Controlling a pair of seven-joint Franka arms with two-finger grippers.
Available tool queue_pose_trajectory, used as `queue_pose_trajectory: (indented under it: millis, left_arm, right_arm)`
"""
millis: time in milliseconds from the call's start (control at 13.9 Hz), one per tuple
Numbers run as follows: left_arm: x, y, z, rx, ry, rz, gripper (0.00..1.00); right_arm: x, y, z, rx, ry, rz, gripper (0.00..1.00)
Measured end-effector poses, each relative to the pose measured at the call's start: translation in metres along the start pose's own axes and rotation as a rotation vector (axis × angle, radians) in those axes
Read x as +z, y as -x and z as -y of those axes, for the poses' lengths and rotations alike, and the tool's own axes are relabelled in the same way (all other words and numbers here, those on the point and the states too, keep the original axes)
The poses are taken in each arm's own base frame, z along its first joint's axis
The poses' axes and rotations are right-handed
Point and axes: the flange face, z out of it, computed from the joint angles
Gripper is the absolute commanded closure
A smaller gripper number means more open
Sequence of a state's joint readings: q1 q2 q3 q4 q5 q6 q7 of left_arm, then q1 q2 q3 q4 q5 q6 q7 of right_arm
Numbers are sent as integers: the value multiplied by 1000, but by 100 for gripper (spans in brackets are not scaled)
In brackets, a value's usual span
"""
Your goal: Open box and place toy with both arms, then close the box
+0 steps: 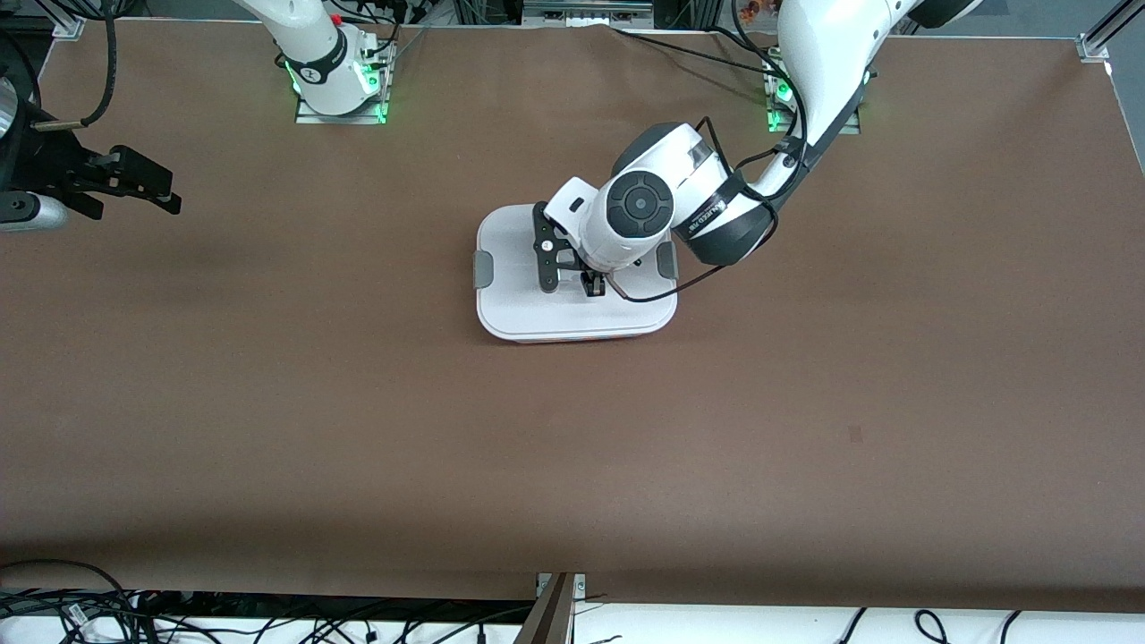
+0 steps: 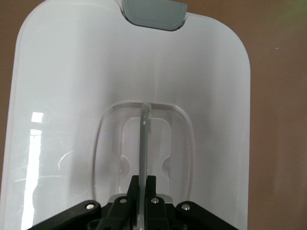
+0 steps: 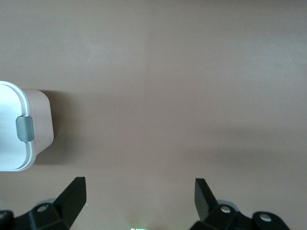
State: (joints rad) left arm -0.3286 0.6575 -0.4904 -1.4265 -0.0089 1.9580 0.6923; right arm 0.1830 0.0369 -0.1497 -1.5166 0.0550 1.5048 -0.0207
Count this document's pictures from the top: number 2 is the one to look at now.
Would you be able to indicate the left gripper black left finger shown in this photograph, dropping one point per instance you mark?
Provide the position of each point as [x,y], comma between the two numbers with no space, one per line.
[115,215]

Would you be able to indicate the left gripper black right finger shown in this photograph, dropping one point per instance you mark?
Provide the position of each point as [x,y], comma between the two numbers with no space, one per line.
[168,218]

